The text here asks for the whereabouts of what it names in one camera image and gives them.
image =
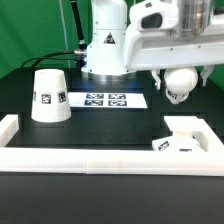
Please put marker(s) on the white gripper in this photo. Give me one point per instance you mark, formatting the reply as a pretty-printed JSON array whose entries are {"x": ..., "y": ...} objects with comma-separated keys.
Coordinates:
[{"x": 173, "y": 34}]

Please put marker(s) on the white lamp bulb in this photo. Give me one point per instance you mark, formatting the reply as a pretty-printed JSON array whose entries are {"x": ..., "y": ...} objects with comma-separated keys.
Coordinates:
[{"x": 179, "y": 83}]

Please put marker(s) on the white lamp base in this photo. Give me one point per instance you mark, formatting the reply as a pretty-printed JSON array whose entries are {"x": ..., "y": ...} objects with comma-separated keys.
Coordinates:
[{"x": 184, "y": 138}]

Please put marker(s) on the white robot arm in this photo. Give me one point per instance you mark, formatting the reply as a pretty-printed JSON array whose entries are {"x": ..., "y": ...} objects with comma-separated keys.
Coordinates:
[{"x": 105, "y": 53}]

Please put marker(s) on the white lamp shade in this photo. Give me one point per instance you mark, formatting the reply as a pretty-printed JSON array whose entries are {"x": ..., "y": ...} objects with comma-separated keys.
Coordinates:
[{"x": 50, "y": 100}]

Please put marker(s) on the white marker sheet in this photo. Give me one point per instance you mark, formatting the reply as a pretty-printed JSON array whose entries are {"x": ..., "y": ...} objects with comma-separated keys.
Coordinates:
[{"x": 107, "y": 100}]

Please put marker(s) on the white U-shaped fence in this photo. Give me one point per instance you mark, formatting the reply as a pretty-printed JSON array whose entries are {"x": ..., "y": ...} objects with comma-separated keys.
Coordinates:
[{"x": 209, "y": 163}]

